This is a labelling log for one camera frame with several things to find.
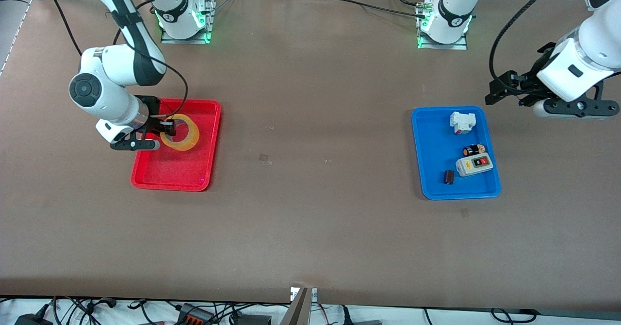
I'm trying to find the aluminium table edge bracket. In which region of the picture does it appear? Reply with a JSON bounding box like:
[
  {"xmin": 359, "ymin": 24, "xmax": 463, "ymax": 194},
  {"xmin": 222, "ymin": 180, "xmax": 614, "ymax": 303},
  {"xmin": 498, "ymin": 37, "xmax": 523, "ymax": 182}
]
[{"xmin": 279, "ymin": 286, "xmax": 318, "ymax": 325}]

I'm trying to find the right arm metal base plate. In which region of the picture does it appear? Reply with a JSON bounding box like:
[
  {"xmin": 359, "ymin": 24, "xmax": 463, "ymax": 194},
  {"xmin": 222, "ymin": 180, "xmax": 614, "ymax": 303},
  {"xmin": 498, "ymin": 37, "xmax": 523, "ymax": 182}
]
[{"xmin": 161, "ymin": 0, "xmax": 217, "ymax": 45}]

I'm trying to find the black cable across table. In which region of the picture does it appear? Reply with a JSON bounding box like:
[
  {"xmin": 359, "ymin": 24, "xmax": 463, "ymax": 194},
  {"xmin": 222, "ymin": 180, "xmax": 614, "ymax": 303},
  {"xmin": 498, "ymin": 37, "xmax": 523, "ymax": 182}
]
[{"xmin": 334, "ymin": 0, "xmax": 428, "ymax": 18}]

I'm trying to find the red plastic tray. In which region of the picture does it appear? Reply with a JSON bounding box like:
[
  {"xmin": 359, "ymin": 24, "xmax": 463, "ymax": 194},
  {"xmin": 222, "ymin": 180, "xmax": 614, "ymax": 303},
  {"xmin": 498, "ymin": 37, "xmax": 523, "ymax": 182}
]
[{"xmin": 131, "ymin": 98, "xmax": 222, "ymax": 192}]

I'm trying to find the black orange power strip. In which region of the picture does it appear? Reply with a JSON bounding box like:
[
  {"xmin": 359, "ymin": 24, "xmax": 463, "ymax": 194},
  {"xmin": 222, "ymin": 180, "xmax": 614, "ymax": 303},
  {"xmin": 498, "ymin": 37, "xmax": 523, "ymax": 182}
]
[{"xmin": 176, "ymin": 304, "xmax": 215, "ymax": 325}]

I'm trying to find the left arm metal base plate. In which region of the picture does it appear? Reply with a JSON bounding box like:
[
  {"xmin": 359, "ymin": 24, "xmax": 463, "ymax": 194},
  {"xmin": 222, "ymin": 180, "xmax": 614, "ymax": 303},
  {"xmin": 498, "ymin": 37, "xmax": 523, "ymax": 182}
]
[{"xmin": 416, "ymin": 0, "xmax": 469, "ymax": 50}]

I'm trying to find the black power adapter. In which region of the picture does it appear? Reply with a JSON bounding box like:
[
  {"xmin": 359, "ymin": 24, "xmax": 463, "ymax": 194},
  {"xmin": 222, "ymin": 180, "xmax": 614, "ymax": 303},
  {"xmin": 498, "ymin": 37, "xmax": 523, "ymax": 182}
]
[{"xmin": 15, "ymin": 305, "xmax": 54, "ymax": 325}]

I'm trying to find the blue plastic tray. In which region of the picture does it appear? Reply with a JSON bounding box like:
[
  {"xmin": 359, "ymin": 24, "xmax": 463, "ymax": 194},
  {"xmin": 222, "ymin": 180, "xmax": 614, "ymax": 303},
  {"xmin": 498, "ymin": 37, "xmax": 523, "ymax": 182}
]
[{"xmin": 411, "ymin": 105, "xmax": 502, "ymax": 201}]

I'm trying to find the grey push button switch box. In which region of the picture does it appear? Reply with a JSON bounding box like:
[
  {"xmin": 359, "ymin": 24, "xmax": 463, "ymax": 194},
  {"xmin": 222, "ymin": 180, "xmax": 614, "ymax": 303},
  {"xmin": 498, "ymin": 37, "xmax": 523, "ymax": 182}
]
[{"xmin": 456, "ymin": 154, "xmax": 494, "ymax": 178}]

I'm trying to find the yellow clear tape roll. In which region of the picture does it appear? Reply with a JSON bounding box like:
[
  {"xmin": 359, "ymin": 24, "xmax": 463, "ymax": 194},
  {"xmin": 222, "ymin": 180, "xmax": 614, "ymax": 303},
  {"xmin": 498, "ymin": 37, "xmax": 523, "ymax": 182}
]
[{"xmin": 160, "ymin": 114, "xmax": 201, "ymax": 152}]

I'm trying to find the white circuit breaker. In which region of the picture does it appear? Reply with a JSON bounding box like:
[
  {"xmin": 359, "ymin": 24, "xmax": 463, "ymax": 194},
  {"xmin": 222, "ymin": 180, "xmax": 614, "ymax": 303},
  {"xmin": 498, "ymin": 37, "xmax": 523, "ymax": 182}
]
[{"xmin": 449, "ymin": 112, "xmax": 477, "ymax": 135}]

